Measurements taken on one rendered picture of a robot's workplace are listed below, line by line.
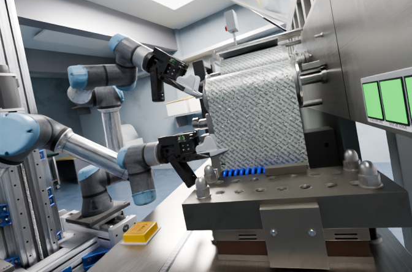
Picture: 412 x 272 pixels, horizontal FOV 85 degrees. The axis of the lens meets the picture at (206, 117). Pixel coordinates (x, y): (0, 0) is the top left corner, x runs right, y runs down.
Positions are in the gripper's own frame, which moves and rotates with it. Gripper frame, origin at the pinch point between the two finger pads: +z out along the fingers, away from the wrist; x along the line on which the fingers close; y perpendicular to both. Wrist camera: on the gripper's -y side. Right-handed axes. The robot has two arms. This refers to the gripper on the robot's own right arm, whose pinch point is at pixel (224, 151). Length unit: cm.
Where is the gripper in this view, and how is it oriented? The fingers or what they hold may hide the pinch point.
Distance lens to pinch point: 65.6
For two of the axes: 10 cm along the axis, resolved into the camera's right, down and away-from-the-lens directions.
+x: 3.0, -0.8, 9.5
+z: 9.4, -1.7, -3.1
